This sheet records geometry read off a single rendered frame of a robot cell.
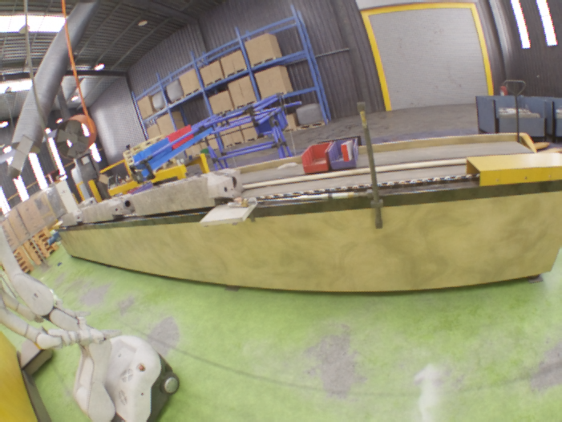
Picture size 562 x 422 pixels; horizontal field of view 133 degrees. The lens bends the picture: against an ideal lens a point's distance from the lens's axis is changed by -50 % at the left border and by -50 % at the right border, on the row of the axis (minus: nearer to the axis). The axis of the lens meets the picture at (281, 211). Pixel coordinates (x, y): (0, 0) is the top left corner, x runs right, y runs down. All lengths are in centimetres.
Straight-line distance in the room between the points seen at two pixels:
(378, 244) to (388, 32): 1087
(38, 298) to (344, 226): 161
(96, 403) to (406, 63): 1223
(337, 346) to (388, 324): 34
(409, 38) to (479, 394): 1159
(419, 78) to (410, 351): 1105
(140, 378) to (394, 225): 159
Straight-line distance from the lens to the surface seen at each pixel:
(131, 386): 149
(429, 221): 133
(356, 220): 129
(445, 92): 1197
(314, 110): 1031
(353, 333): 155
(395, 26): 1185
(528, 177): 146
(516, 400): 153
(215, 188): 149
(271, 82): 1078
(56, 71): 949
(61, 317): 143
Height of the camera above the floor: 129
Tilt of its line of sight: 24 degrees down
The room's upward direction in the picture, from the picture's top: 17 degrees counter-clockwise
